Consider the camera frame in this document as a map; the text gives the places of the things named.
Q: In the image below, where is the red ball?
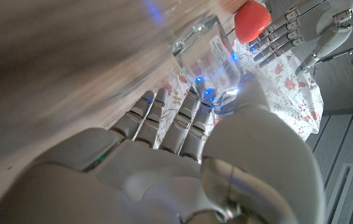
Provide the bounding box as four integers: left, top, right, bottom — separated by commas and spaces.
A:
234, 0, 272, 44

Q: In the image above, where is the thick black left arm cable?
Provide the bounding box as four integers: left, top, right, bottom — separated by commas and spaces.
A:
314, 37, 353, 65

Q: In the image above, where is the floral backdrop cloth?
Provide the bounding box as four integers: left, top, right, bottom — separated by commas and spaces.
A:
154, 39, 324, 147

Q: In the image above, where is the clear glass salt shaker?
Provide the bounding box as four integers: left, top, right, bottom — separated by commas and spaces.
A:
172, 15, 245, 116

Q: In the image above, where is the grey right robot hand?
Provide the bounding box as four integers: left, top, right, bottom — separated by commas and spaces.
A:
0, 73, 326, 224

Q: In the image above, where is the white ceiling vent slot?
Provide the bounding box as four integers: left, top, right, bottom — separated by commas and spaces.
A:
324, 163, 353, 224

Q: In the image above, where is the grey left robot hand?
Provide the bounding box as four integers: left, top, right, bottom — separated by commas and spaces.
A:
248, 0, 353, 77

